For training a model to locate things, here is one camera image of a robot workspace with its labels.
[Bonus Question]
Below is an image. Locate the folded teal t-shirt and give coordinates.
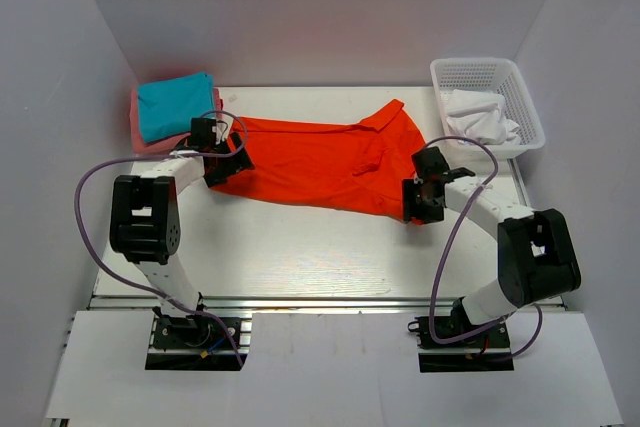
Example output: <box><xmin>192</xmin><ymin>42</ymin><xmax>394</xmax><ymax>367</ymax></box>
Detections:
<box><xmin>136</xmin><ymin>72</ymin><xmax>215</xmax><ymax>143</ymax></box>

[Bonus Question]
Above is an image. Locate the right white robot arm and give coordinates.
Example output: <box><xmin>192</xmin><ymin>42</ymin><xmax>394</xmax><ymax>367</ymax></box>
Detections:
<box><xmin>402</xmin><ymin>146</ymin><xmax>581</xmax><ymax>346</ymax></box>

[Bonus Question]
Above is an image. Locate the orange polo shirt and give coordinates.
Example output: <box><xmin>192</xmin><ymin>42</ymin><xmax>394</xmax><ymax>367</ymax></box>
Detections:
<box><xmin>213</xmin><ymin>99</ymin><xmax>425</xmax><ymax>221</ymax></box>

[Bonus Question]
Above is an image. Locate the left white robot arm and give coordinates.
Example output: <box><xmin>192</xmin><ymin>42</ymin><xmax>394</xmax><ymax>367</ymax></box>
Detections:
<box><xmin>109</xmin><ymin>117</ymin><xmax>254</xmax><ymax>346</ymax></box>

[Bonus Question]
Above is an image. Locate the folded pink t-shirt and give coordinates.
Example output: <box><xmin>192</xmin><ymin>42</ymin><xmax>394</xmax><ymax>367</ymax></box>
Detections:
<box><xmin>129</xmin><ymin>86</ymin><xmax>221</xmax><ymax>154</ymax></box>

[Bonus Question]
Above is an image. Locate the crumpled white t-shirt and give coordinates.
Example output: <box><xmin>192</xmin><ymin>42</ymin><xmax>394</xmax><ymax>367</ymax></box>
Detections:
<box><xmin>444</xmin><ymin>89</ymin><xmax>521</xmax><ymax>145</ymax></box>

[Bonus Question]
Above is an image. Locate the white plastic basket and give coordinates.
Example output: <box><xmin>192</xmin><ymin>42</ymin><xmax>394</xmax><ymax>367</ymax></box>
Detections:
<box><xmin>430</xmin><ymin>57</ymin><xmax>545</xmax><ymax>161</ymax></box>

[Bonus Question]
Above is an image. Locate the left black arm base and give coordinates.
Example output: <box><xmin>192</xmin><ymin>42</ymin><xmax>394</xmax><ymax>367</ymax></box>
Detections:
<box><xmin>145</xmin><ymin>307</ymin><xmax>251</xmax><ymax>372</ymax></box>

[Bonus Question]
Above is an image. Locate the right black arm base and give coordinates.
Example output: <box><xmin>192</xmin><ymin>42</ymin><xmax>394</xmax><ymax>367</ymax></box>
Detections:
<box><xmin>407</xmin><ymin>316</ymin><xmax>514</xmax><ymax>373</ymax></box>

